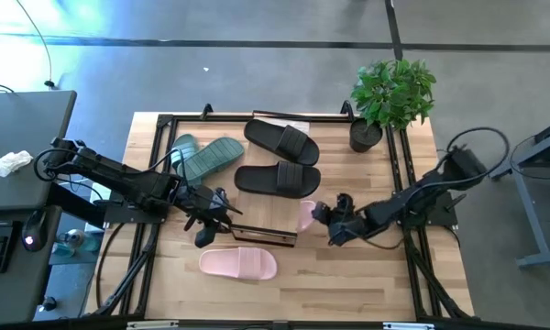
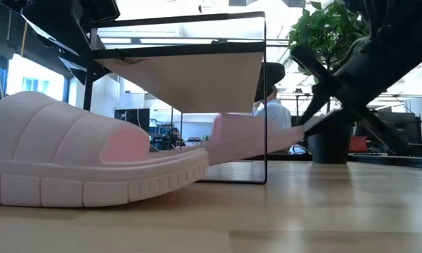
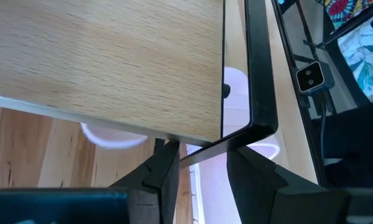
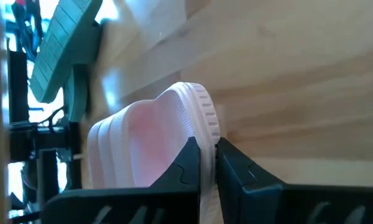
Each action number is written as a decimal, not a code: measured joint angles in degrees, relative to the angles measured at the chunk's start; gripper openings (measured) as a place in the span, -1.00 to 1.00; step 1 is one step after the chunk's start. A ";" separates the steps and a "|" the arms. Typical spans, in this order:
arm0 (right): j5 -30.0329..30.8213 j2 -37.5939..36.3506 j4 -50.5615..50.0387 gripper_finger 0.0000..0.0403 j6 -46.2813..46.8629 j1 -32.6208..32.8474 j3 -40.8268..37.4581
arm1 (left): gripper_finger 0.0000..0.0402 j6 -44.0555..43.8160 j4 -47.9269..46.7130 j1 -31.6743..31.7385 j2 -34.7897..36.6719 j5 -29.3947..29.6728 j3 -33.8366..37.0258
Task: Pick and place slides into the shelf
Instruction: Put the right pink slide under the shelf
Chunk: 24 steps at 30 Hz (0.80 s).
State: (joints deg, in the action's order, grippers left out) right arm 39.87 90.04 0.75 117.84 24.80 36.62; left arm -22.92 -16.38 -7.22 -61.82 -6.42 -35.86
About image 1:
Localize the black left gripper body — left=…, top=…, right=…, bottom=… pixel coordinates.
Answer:
left=179, top=185, right=233, bottom=226

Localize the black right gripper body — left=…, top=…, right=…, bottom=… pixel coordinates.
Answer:
left=327, top=208, right=380, bottom=247

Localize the pink slide sandal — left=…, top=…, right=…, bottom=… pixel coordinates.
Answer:
left=295, top=199, right=318, bottom=234
left=198, top=246, right=279, bottom=281

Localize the wooden shelf with black frame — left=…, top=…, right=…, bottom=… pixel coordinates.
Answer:
left=230, top=116, right=320, bottom=249

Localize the green slide sandal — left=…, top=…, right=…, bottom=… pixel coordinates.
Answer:
left=177, top=136, right=247, bottom=187
left=170, top=133, right=202, bottom=173

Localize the black slide sandal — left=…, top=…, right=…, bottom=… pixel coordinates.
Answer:
left=233, top=160, right=323, bottom=200
left=243, top=118, right=321, bottom=167

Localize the teal water bottle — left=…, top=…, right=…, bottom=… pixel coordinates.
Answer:
left=53, top=227, right=101, bottom=258

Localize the green potted plant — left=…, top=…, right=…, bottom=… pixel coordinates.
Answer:
left=349, top=58, right=438, bottom=155

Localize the black computer mouse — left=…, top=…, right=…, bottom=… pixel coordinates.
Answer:
left=21, top=210, right=50, bottom=253

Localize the dark grey desk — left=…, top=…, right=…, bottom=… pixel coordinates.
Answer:
left=0, top=90, right=78, bottom=212
left=0, top=204, right=64, bottom=325

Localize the crumpled white tissue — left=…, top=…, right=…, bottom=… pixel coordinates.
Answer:
left=0, top=149, right=34, bottom=179

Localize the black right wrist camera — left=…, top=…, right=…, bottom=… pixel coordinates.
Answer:
left=336, top=192, right=357, bottom=215

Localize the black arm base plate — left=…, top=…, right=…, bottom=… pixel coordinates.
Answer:
left=391, top=190, right=459, bottom=226
left=104, top=189, right=171, bottom=225

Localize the silver metal bracket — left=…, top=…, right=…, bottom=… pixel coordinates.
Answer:
left=126, top=320, right=180, bottom=330
left=383, top=322, right=436, bottom=330

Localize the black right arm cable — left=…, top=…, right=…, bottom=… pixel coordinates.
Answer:
left=433, top=126, right=512, bottom=184

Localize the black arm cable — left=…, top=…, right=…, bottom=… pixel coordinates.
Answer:
left=433, top=126, right=512, bottom=184
left=32, top=145, right=187, bottom=183

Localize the black floor cable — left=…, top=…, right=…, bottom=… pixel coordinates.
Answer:
left=16, top=0, right=57, bottom=91
left=508, top=134, right=550, bottom=181

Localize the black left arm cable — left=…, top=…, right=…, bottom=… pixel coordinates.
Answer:
left=32, top=145, right=187, bottom=183

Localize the grey metal table frame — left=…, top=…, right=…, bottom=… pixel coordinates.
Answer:
left=487, top=114, right=550, bottom=270

